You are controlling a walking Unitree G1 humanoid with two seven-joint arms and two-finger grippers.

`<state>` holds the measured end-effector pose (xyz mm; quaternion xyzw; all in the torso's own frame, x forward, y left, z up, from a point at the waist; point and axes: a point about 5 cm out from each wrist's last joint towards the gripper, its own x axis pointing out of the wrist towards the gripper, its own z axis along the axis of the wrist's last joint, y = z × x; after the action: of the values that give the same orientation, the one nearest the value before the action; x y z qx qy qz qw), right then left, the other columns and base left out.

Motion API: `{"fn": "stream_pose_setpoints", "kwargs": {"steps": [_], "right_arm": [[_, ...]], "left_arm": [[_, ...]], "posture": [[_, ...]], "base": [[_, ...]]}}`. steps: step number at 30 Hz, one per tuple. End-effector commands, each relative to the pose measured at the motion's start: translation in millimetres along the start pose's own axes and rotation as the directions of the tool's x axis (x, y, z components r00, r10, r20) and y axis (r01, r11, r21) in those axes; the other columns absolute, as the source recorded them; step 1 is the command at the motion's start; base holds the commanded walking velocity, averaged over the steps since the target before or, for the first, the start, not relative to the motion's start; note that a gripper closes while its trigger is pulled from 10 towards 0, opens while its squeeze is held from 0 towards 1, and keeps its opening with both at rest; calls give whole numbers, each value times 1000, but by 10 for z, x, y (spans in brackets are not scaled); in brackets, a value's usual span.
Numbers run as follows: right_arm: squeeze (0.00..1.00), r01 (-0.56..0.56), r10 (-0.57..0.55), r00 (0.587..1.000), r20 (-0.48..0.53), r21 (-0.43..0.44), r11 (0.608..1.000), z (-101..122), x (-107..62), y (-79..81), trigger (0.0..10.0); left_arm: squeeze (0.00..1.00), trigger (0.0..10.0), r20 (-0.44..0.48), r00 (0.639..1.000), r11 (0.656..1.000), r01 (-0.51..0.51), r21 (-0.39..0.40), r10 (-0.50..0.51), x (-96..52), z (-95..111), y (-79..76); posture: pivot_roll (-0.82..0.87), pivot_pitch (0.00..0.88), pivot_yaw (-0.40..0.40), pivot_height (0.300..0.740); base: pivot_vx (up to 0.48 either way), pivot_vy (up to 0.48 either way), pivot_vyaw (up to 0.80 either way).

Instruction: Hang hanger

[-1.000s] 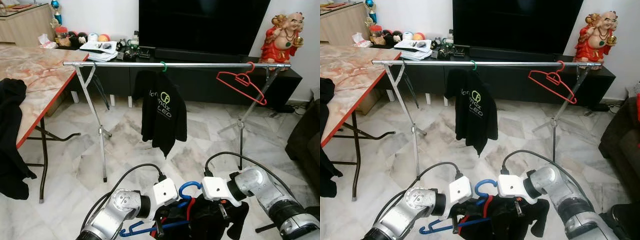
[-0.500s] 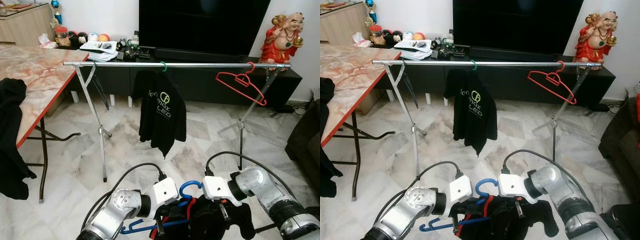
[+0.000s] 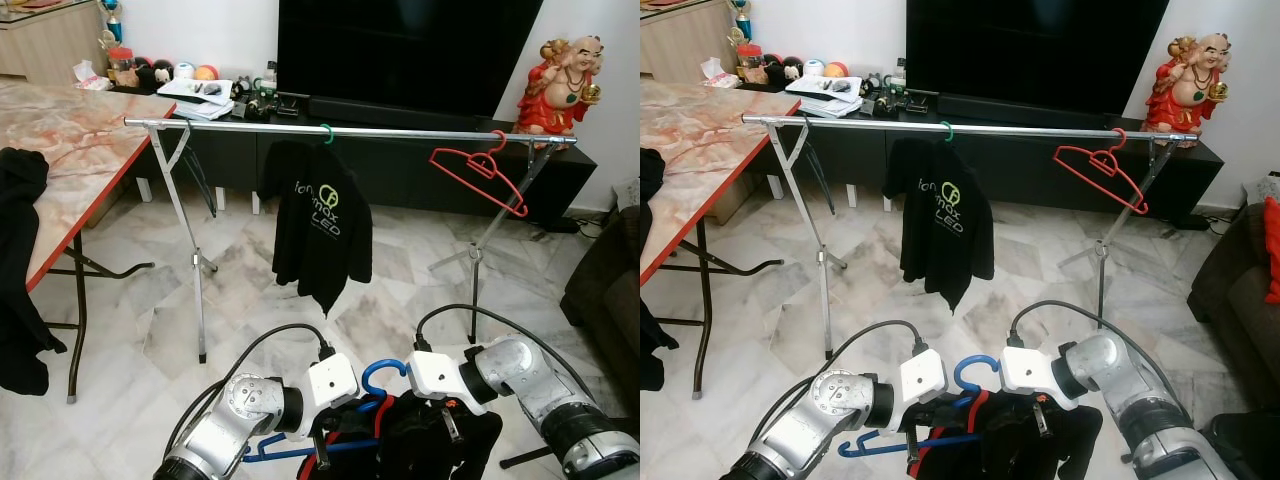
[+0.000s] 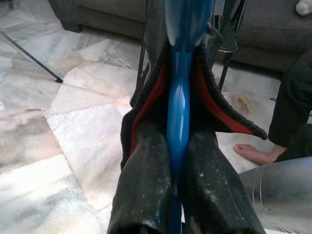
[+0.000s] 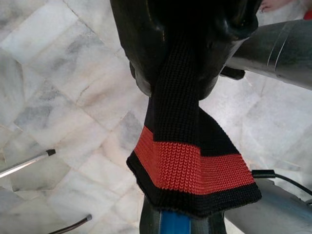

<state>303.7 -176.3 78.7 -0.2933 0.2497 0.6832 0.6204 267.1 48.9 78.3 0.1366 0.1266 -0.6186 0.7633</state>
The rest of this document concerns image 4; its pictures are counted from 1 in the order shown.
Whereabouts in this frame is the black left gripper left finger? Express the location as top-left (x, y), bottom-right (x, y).
top-left (107, 131), bottom-right (176, 234)

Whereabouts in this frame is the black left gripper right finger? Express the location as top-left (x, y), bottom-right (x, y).
top-left (184, 131), bottom-right (263, 234)

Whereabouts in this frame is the black shirt red collar lining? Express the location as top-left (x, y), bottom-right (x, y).
top-left (120, 0), bottom-right (269, 171)

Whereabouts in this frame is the blue plastic clothes hanger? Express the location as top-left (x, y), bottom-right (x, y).
top-left (162, 0), bottom-right (215, 234)

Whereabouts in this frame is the person bare foot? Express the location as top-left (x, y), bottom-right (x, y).
top-left (233, 143), bottom-right (286, 167)

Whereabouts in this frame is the silver robot left leg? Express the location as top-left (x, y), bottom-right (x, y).
top-left (237, 156), bottom-right (312, 234)

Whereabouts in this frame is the person black trousered leg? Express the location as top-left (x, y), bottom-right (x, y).
top-left (268, 50), bottom-right (312, 163)

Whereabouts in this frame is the silver metal clothes rack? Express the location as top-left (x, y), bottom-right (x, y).
top-left (0, 30), bottom-right (64, 84)

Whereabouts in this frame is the grey fabric sofa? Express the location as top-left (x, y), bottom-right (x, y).
top-left (47, 0), bottom-right (312, 74)

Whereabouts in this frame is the white plastic bottle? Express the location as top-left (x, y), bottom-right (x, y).
top-left (295, 0), bottom-right (312, 17)

